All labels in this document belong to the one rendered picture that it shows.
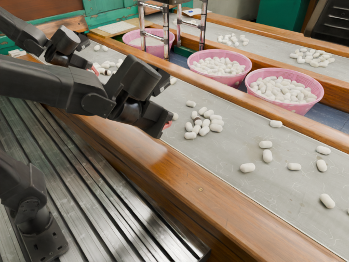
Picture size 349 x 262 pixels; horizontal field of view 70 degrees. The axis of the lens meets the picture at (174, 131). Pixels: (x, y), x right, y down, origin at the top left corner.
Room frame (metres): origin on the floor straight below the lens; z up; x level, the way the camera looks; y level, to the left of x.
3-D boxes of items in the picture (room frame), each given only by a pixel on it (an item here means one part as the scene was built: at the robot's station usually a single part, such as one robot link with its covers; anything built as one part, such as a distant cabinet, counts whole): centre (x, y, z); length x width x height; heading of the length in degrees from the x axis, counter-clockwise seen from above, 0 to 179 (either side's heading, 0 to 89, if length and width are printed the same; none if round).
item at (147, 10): (1.73, 0.09, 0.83); 0.30 x 0.06 x 0.07; 136
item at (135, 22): (1.45, 0.29, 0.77); 0.33 x 0.15 x 0.01; 136
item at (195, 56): (1.00, -0.19, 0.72); 0.27 x 0.27 x 0.10
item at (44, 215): (0.31, 0.32, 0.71); 0.20 x 0.07 x 0.08; 41
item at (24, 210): (0.32, 0.31, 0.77); 0.09 x 0.06 x 0.06; 26
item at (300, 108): (0.80, -0.39, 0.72); 0.27 x 0.27 x 0.10
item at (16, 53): (1.07, 0.69, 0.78); 0.06 x 0.04 x 0.02; 136
